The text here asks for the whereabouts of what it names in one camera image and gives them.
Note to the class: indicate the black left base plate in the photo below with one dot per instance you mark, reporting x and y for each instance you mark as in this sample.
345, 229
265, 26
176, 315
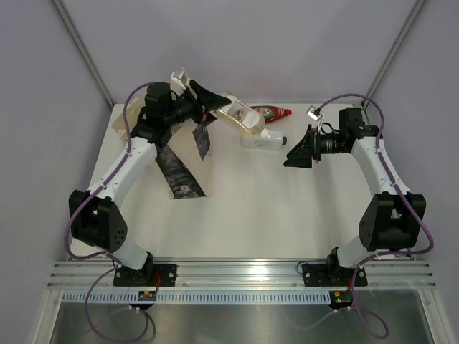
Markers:
162, 275

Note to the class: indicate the aluminium frame post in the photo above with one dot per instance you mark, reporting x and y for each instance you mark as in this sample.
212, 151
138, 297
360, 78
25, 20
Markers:
396, 47
70, 26

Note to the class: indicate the left aluminium frame post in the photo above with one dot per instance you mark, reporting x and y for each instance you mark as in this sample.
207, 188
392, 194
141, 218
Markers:
70, 26

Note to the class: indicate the white slotted cable duct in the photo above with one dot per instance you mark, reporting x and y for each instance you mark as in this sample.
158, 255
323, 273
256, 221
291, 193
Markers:
201, 297

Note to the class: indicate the aluminium mounting rail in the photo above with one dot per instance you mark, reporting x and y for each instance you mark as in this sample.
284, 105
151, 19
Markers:
236, 274

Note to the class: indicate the beige canvas tote bag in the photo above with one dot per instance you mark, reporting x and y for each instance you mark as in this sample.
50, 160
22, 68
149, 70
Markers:
184, 150

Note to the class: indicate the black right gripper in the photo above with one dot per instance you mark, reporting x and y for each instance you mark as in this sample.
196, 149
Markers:
303, 158

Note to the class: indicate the red dish soap bottle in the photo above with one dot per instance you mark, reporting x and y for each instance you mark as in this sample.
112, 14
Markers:
272, 113

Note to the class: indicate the right aluminium frame post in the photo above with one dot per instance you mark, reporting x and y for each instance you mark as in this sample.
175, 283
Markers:
396, 47

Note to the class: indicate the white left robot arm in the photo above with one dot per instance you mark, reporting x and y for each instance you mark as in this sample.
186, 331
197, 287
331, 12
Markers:
96, 225

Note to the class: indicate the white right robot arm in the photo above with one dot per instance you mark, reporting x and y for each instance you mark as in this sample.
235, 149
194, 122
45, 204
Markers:
390, 222

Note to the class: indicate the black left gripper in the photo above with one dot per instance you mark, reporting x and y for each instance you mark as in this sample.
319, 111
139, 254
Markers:
210, 101

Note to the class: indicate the clear amber soap bottle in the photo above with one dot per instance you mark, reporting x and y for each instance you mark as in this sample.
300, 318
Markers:
241, 117

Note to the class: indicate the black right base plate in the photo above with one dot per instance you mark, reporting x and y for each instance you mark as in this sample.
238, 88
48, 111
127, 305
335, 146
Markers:
315, 275

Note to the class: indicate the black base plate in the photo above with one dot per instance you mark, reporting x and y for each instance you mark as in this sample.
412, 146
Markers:
315, 275
162, 275

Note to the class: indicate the white bottle black cap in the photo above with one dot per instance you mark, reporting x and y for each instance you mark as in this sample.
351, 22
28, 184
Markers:
269, 140

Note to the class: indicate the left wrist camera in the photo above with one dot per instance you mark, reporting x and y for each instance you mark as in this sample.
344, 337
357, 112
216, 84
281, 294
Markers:
179, 80

